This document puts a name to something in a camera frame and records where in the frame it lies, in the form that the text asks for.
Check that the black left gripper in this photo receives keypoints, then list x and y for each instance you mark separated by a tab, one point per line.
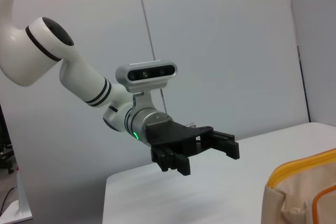
170	134

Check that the beige orange-trimmed food bag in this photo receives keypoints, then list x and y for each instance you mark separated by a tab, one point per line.
296	197

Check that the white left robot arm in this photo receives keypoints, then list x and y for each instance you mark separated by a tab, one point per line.
39	51

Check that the white stand base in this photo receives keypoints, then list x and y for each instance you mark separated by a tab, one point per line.
18	203

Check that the black office chair base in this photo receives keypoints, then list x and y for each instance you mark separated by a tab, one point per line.
5	153

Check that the silver camera mount bracket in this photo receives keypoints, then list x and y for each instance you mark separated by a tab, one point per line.
144	100

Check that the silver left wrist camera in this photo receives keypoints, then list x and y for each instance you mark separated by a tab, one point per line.
147	73

